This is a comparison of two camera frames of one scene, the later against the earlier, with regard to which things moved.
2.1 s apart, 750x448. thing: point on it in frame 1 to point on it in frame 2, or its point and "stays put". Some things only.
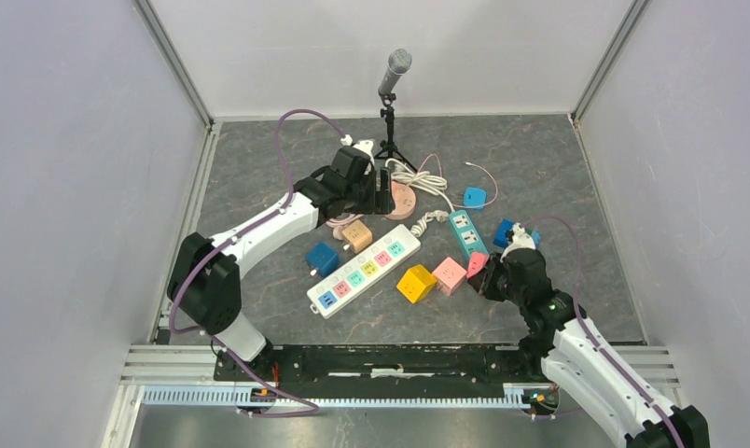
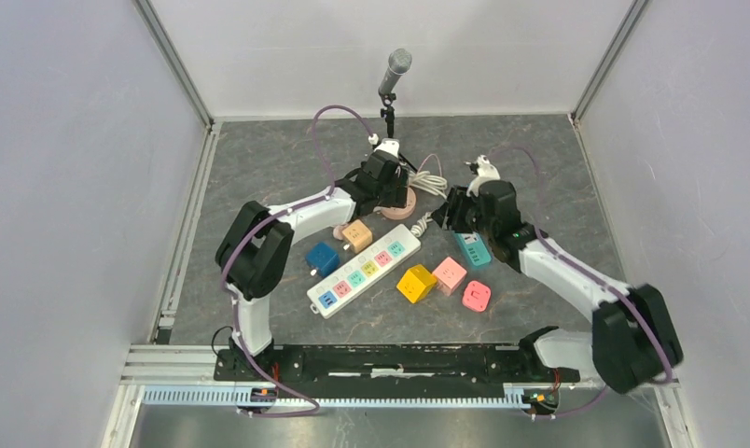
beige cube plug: x=358 y=235 stays put
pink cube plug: x=449 y=277 stays put
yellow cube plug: x=417 y=285 stays put
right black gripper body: x=494 y=284 to x=466 y=217
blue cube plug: x=324 y=259 stays put
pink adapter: x=477 y=262 to x=476 y=296
